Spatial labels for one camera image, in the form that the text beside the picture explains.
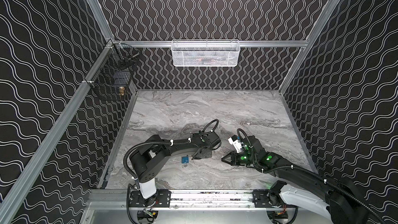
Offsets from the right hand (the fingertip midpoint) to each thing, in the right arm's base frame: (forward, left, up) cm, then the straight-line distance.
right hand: (222, 160), depth 78 cm
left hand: (+4, +6, -7) cm, 10 cm away
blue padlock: (+2, +20, -6) cm, 21 cm away
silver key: (0, +20, -8) cm, 22 cm away
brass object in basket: (+29, +53, +22) cm, 64 cm away
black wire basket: (+41, +63, +21) cm, 78 cm away
